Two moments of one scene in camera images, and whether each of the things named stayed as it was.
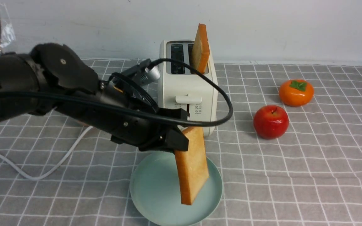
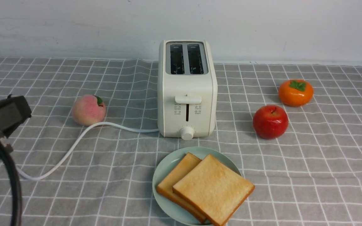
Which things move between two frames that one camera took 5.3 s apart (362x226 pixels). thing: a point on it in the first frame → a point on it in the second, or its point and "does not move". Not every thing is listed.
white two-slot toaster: (180, 89) does not move
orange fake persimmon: (296, 93) does not move
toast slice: (192, 164) → (188, 163)
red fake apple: (271, 122) does not move
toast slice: (200, 53) → (214, 191)
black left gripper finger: (176, 141) → (5, 116)
